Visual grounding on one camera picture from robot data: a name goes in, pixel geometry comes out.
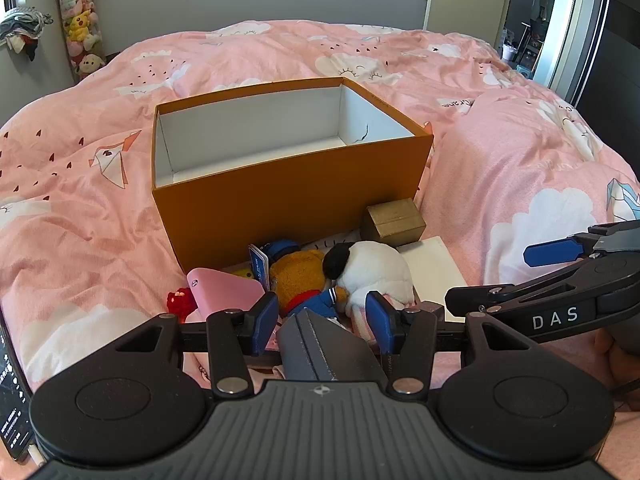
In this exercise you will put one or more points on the gold cube box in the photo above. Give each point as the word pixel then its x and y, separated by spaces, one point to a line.
pixel 393 223

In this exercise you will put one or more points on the pink patterned duvet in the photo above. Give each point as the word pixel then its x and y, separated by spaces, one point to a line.
pixel 84 253

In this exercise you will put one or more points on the hanging plush toy net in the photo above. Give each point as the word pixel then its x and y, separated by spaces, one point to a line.
pixel 82 35

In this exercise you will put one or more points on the person right hand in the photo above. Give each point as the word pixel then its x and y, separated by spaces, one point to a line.
pixel 622 367

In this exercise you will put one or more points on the brown bear plush blue uniform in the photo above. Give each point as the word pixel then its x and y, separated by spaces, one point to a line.
pixel 297 278

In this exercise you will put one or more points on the illustrated card box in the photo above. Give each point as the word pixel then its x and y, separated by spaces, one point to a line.
pixel 259 263

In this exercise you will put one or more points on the pink pouch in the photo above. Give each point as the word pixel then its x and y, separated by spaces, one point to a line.
pixel 215 291

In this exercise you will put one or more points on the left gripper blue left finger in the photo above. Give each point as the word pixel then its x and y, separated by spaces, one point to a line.
pixel 234 334

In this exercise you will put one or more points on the clothes on wall hook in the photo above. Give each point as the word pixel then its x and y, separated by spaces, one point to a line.
pixel 21 29

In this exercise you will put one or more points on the red crochet strawberry toy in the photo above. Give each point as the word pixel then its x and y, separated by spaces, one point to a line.
pixel 181 303

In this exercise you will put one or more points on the grey box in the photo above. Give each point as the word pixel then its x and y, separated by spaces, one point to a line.
pixel 315 349

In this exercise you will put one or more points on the orange cardboard storage box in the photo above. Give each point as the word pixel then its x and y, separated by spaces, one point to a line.
pixel 299 159

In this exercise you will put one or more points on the black smartphone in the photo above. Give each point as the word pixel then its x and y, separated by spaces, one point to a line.
pixel 15 394

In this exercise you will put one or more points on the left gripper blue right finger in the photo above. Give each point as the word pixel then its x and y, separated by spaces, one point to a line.
pixel 407 342

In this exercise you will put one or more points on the white black plush toy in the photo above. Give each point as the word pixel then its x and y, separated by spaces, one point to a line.
pixel 368 266

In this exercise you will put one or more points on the white box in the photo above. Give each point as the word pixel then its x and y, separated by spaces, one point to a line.
pixel 433 270

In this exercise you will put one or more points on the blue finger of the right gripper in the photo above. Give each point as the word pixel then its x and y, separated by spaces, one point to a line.
pixel 500 299
pixel 602 239

